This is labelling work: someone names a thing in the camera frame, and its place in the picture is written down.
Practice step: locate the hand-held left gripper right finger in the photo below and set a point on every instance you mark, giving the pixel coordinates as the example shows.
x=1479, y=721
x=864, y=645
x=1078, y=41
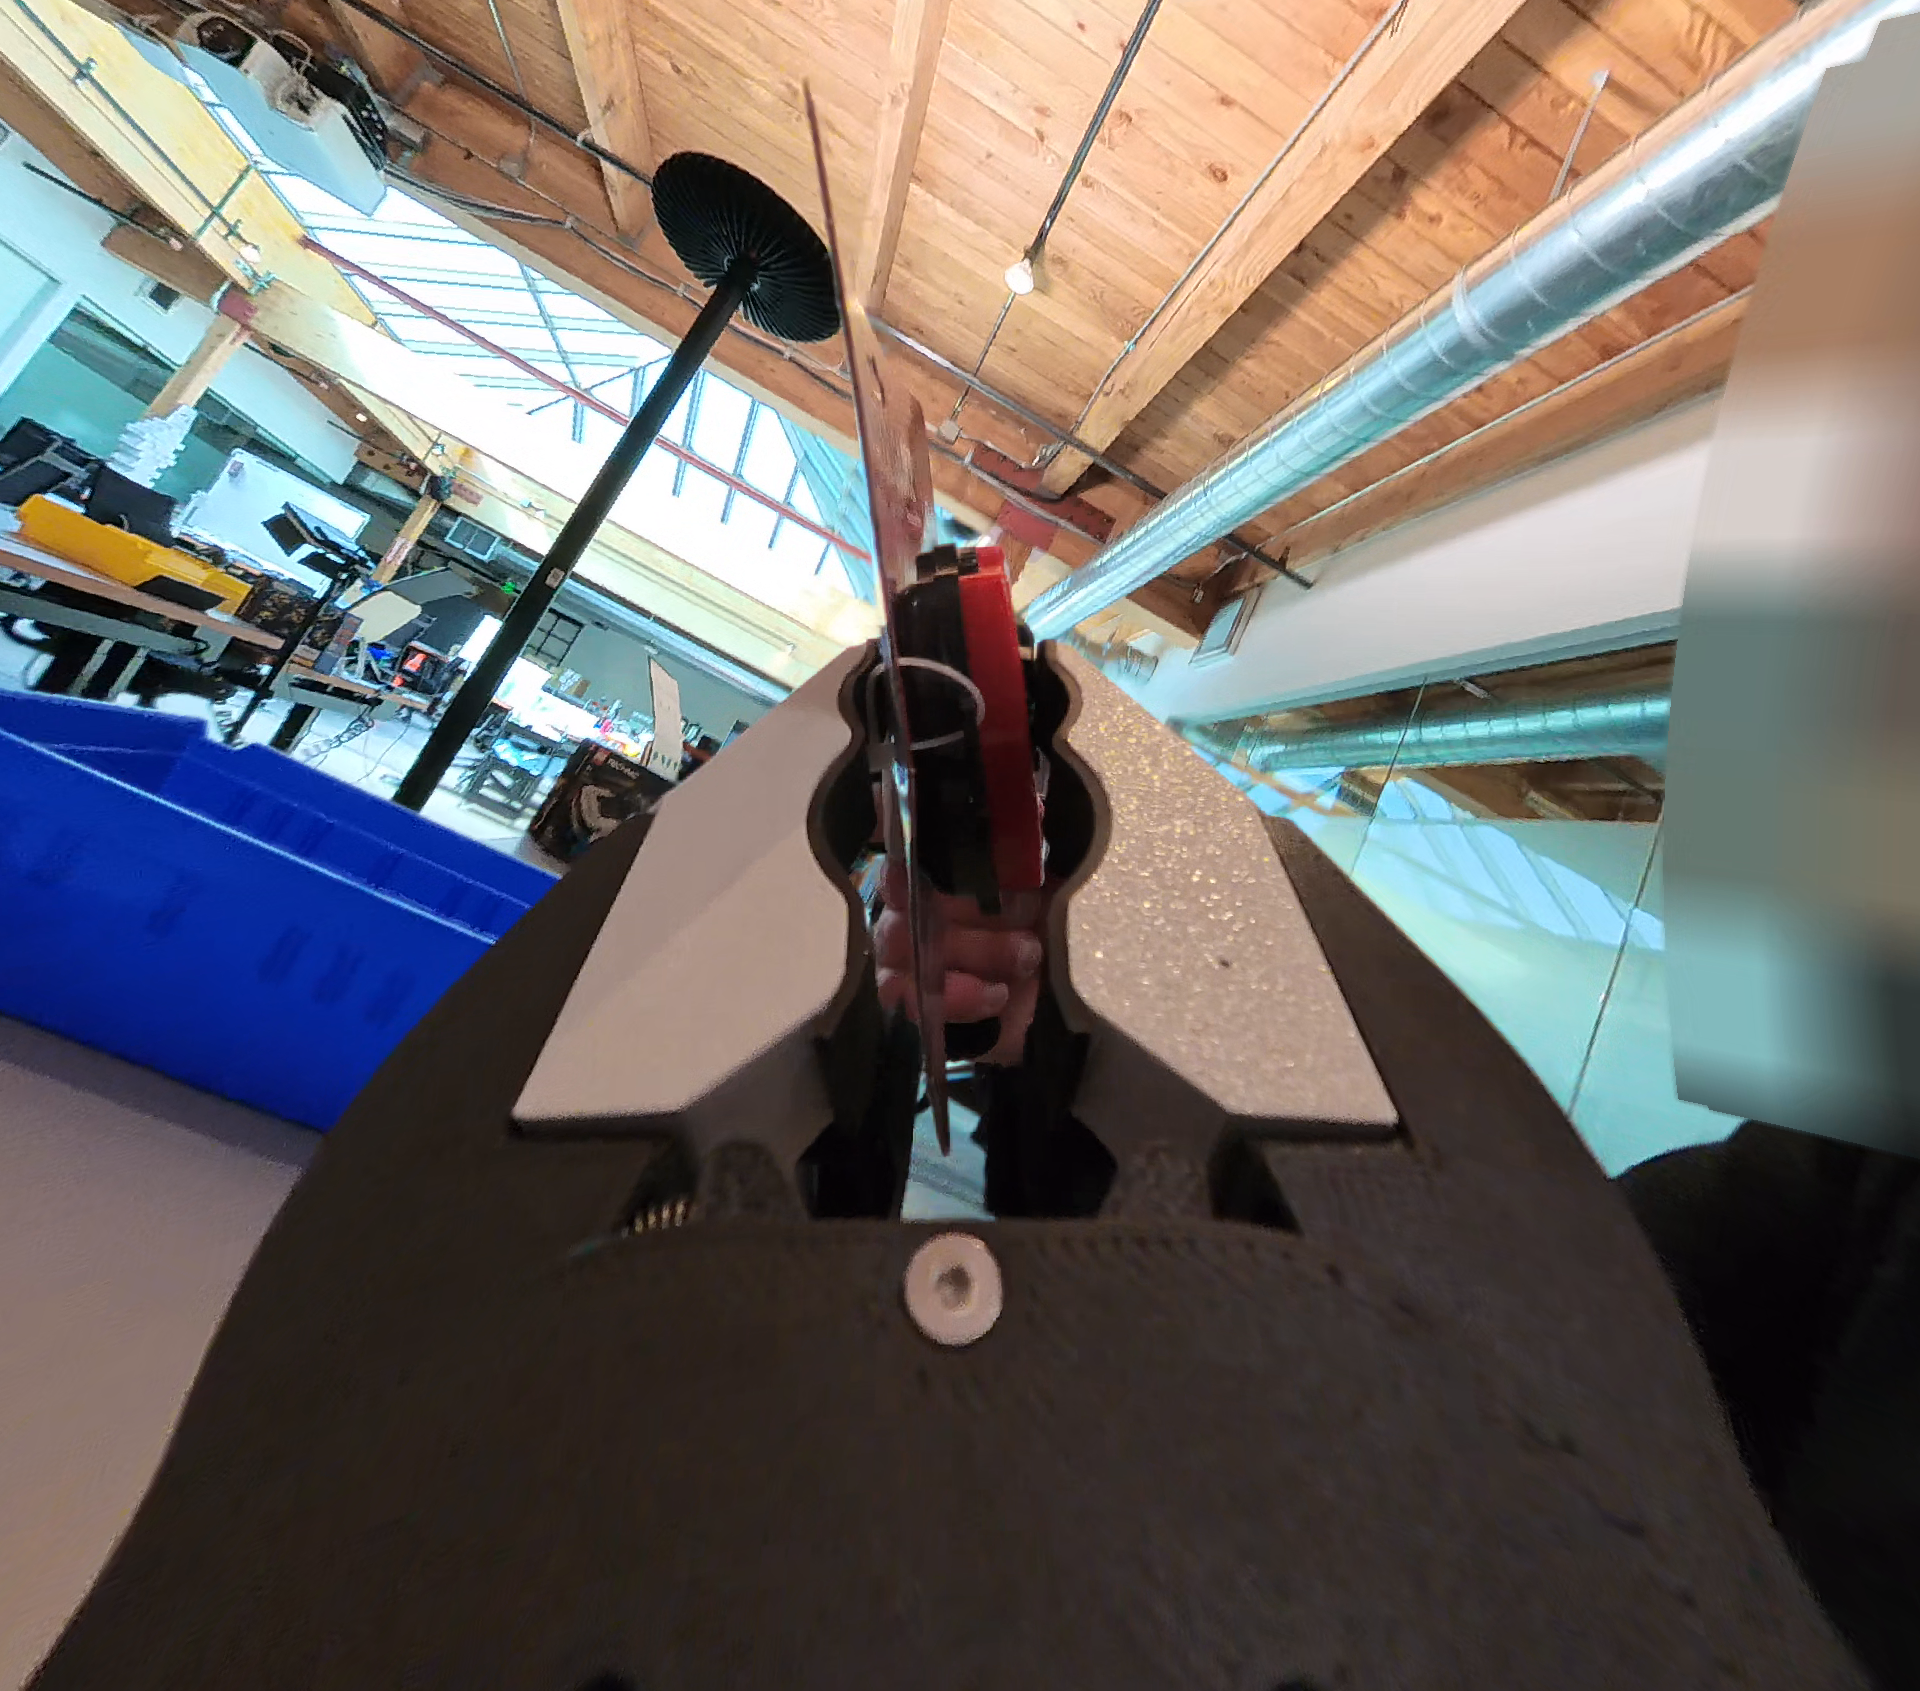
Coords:
x=1214, y=943

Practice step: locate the person's black jacket torso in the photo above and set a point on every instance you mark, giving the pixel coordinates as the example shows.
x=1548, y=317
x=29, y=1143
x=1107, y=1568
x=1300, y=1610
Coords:
x=1801, y=1347

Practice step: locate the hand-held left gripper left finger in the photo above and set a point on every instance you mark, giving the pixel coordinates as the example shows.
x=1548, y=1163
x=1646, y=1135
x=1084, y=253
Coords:
x=704, y=943

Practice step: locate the silver ventilation duct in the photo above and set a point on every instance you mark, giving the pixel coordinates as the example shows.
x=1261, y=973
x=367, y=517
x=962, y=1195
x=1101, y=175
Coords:
x=1500, y=297

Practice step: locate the yellow plastic bin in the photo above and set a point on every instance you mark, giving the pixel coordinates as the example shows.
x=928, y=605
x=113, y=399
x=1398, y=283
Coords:
x=120, y=553

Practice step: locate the ceiling-mounted grey equipment box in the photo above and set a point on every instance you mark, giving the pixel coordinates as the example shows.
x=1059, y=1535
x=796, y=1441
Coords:
x=292, y=109

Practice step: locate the black pole with round disc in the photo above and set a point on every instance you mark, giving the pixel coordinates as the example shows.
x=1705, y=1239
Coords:
x=600, y=491

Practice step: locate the wooden-top desk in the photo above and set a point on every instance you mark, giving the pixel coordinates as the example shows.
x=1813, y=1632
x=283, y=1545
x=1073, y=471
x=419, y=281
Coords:
x=135, y=619

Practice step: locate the black printed cardboard box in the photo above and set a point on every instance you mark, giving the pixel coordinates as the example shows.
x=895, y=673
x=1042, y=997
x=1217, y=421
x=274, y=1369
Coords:
x=600, y=799

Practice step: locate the person's right hand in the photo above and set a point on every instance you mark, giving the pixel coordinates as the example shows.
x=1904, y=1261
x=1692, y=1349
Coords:
x=982, y=961

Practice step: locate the large blue plastic bin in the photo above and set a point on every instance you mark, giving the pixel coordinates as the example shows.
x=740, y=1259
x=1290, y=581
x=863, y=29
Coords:
x=224, y=883

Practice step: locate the ceiling spot lamp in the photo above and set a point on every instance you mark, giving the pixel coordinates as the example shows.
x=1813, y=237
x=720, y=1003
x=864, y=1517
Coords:
x=1020, y=275

